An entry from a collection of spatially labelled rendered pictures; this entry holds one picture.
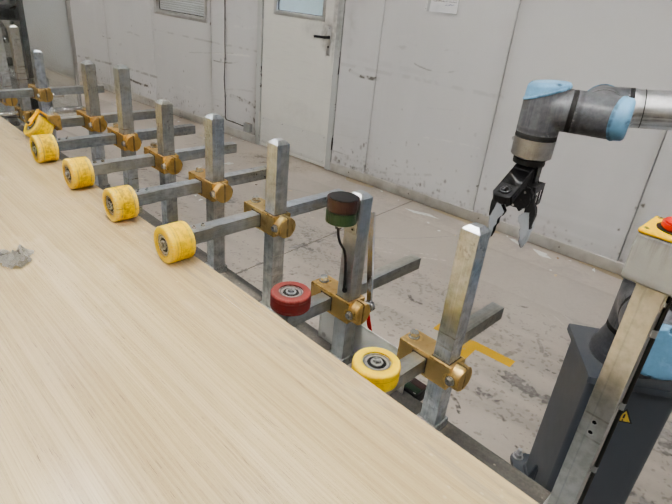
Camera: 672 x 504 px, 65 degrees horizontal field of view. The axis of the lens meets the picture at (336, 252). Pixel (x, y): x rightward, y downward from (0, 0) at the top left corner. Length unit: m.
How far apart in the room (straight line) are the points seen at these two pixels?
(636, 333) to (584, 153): 2.85
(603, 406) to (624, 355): 0.09
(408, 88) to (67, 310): 3.38
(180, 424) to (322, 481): 0.21
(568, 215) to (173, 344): 3.10
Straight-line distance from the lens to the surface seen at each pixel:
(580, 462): 0.93
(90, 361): 0.90
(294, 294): 1.03
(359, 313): 1.08
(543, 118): 1.23
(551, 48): 3.63
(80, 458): 0.76
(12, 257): 1.21
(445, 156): 3.97
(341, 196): 0.97
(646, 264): 0.74
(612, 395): 0.85
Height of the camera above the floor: 1.45
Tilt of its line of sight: 27 degrees down
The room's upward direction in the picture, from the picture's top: 6 degrees clockwise
